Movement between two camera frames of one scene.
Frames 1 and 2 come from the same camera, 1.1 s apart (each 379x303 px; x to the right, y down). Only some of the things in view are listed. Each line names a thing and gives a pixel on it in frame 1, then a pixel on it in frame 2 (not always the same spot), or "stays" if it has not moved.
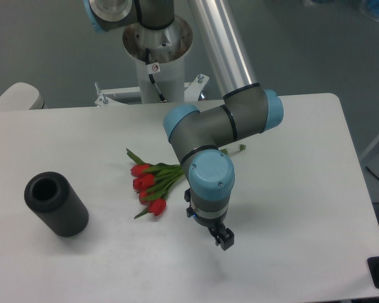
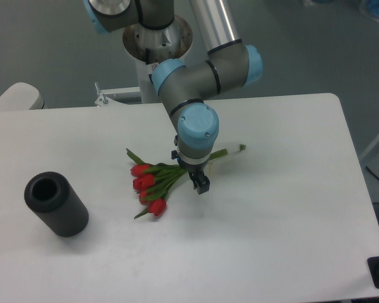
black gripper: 227,238 to 196,169
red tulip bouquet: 153,180 stays
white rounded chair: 19,96 stays
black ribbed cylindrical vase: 52,198 stays
